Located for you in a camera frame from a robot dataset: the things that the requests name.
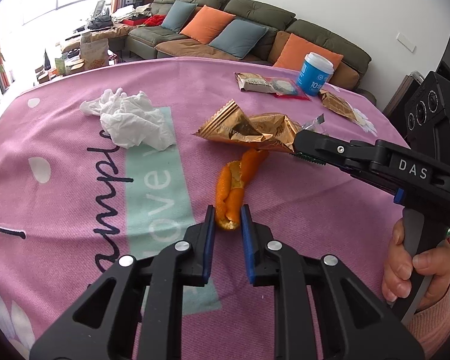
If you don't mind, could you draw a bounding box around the gold foil snack bag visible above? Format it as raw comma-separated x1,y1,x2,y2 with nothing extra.
194,100,302,154

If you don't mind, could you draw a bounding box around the blue pillow far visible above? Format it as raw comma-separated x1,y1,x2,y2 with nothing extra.
161,0,197,33

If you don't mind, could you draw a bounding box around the cracker packet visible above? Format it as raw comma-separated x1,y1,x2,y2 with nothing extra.
235,72,276,94

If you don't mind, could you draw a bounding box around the brown flat sachet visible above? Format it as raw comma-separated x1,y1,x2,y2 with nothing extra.
318,89,359,123

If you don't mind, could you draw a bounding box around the pink floral tablecloth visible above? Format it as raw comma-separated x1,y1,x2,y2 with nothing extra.
0,58,407,359

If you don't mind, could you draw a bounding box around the white tissue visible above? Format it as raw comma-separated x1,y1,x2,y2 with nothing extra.
79,88,176,151

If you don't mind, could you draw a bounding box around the orange pillow near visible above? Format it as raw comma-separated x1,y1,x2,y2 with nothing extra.
274,34,344,71

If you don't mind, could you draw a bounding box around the orange pillow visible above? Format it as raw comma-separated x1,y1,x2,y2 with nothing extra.
274,34,344,71
180,6,236,44

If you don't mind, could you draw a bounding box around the coffee table with jars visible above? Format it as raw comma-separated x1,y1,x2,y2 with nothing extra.
35,47,120,84

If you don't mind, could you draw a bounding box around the blue pillow near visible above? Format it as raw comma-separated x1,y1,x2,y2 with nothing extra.
209,19,267,59

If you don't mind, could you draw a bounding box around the person's right hand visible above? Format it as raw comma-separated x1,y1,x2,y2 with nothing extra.
381,219,450,311

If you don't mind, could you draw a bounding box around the green clear candy wrapper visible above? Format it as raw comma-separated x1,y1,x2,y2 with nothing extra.
301,114,328,136

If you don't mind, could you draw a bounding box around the orange pillow far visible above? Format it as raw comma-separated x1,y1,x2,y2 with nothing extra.
180,6,236,44

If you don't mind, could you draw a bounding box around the green sectional sofa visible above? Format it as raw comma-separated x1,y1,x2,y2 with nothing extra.
125,0,376,103

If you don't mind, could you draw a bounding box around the orange peel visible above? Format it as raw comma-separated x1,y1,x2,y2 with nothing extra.
215,149,269,231

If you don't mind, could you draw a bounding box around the blue paper coffee cup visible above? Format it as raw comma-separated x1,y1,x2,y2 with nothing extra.
297,52,334,96

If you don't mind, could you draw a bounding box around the red cookie packet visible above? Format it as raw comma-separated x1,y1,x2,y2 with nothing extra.
266,77,310,101

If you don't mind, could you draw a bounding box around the kraft snack bag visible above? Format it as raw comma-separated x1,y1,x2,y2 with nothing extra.
80,38,109,71

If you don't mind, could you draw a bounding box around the blue pillow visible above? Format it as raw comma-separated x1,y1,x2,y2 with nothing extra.
161,0,197,33
209,19,267,59

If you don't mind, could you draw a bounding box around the dark wine bottle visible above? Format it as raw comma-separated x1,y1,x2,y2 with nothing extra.
43,50,51,71

